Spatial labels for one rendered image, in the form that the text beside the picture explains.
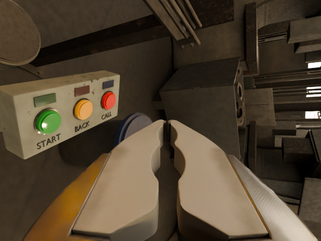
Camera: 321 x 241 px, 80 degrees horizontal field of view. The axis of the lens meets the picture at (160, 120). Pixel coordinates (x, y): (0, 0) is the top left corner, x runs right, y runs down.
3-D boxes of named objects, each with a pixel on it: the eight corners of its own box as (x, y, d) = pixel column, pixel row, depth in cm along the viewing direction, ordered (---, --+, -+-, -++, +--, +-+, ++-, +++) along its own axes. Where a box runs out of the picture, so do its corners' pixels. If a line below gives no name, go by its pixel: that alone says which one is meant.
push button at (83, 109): (70, 101, 36) (78, 104, 36) (87, 96, 40) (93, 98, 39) (71, 120, 38) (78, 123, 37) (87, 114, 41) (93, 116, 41)
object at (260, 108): (215, 111, 437) (271, 109, 386) (206, 146, 361) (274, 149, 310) (212, 91, 408) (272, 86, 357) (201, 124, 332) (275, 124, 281)
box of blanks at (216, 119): (146, 91, 175) (238, 82, 139) (176, 61, 236) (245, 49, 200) (173, 171, 225) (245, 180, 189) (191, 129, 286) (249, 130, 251)
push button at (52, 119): (31, 112, 30) (38, 115, 29) (54, 105, 33) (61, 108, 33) (34, 134, 32) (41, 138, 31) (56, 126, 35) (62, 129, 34)
